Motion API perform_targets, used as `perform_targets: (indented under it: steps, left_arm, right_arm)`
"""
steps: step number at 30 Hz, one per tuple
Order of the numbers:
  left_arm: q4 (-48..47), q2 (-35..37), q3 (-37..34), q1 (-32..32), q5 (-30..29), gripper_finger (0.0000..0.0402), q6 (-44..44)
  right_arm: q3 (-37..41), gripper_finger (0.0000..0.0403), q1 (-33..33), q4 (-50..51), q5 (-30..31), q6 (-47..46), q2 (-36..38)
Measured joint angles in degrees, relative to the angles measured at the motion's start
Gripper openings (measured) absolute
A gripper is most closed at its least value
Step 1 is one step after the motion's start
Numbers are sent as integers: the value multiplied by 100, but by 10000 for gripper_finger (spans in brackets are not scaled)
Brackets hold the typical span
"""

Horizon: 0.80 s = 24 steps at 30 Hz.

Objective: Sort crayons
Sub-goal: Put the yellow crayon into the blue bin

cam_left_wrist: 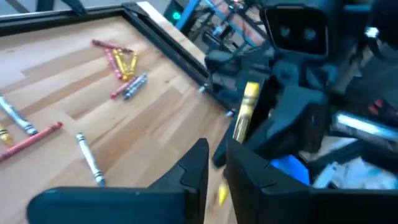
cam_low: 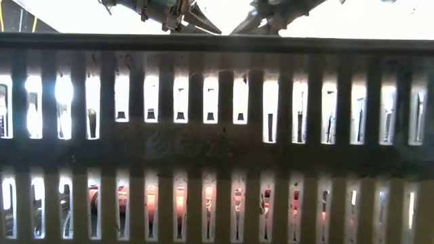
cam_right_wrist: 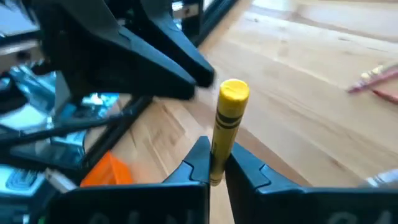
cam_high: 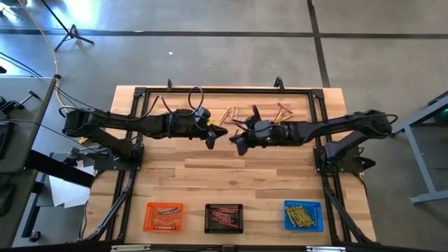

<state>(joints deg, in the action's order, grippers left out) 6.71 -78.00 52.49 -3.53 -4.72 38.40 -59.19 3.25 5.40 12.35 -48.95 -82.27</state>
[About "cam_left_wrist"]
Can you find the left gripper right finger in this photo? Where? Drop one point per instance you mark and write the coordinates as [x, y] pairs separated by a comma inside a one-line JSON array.
[[295, 205]]

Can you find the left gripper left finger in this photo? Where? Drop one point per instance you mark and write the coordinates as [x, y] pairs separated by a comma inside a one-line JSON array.
[[124, 205]]

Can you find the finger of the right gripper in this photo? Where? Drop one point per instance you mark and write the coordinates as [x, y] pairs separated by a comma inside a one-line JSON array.
[[227, 74], [292, 121]]

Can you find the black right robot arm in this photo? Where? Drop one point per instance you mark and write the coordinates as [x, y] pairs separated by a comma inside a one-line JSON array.
[[382, 25]]

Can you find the blue slotted plastic basket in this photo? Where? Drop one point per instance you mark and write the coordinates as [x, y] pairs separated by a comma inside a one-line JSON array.
[[292, 169]]

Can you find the blue metal rack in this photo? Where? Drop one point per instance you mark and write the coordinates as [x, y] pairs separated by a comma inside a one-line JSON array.
[[189, 9]]

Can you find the black device with green light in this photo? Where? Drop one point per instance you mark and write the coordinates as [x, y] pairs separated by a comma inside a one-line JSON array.
[[176, 15]]

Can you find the pink crayon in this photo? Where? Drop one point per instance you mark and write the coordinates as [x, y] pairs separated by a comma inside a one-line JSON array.
[[112, 63]]

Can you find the dark red crayon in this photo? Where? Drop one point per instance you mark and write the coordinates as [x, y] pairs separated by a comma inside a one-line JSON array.
[[112, 46]]

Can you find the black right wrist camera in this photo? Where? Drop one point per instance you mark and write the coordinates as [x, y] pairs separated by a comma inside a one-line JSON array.
[[295, 31]]

